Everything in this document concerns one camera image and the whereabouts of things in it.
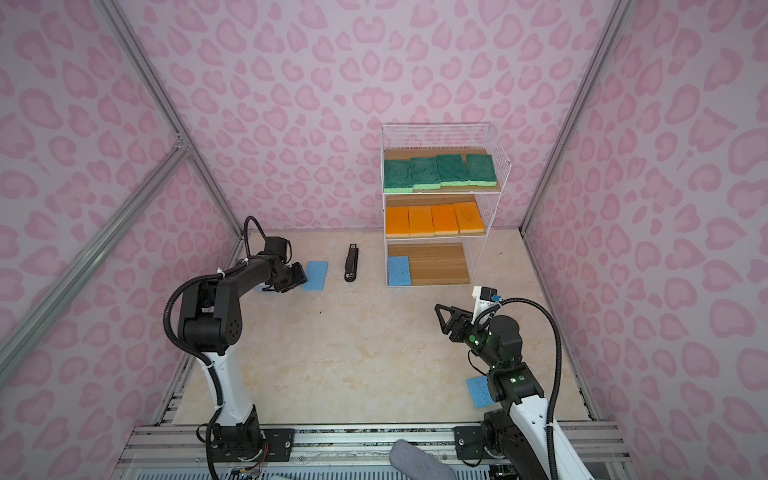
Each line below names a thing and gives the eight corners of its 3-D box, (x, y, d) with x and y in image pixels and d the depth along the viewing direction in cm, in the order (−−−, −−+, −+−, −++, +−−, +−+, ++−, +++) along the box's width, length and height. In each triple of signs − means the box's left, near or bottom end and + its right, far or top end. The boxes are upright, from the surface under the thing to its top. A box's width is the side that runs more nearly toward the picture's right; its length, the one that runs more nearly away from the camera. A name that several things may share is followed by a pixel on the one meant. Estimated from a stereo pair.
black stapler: (344, 282, 107) (343, 276, 104) (349, 249, 117) (347, 243, 114) (355, 282, 107) (354, 276, 104) (358, 249, 117) (357, 243, 114)
